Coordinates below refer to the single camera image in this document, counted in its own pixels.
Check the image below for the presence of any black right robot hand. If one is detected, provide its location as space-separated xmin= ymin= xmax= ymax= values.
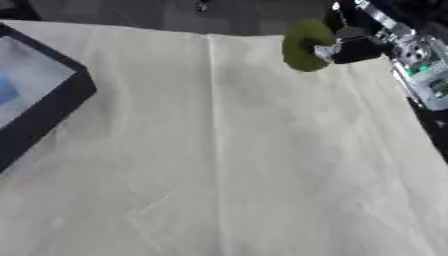
xmin=313 ymin=0 xmax=396 ymax=65

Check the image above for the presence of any green ring toy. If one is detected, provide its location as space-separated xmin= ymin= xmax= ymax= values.
xmin=281 ymin=18 xmax=340 ymax=73

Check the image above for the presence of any black box white inside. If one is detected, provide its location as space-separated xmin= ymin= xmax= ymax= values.
xmin=0 ymin=22 xmax=98 ymax=174

